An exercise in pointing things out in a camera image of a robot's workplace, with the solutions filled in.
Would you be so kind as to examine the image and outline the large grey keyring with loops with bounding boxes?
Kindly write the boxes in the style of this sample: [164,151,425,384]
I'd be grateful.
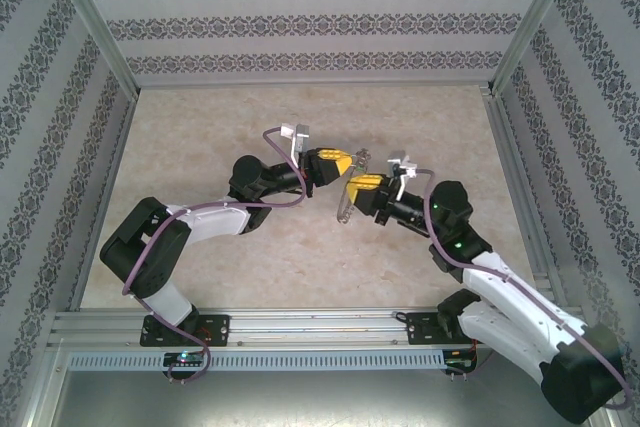
[334,146,374,224]

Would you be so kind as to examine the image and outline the grey metal sheet panel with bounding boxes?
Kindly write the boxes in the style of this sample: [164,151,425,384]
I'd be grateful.
[19,346,621,427]

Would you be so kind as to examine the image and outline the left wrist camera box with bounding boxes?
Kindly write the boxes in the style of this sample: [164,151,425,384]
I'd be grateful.
[279,121,311,158]

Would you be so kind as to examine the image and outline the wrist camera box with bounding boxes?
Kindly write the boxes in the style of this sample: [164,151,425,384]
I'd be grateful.
[385,149,419,198]
[279,121,311,158]

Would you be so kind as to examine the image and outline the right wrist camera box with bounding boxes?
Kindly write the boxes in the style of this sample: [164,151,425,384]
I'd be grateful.
[385,149,419,198]

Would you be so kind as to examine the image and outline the aluminium table back rail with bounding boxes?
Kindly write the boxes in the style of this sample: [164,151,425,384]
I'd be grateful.
[137,77,494,90]

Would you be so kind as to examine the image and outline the aluminium table side rail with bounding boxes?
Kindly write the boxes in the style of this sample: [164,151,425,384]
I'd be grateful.
[480,86,559,298]
[69,89,139,313]

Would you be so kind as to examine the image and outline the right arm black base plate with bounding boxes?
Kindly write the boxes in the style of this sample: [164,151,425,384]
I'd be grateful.
[405,310,481,347]

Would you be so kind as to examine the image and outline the aluminium mounting rail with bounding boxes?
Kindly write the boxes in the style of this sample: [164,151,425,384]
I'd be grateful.
[47,304,586,349]

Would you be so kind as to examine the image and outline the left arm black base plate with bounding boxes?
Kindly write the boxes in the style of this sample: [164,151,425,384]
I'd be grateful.
[139,314,231,348]

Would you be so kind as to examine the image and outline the slotted grey cable duct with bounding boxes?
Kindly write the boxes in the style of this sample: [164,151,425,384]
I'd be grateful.
[67,349,446,370]

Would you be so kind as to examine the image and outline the aluminium corner post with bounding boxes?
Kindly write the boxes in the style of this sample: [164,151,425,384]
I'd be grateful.
[39,0,142,101]
[487,0,586,96]

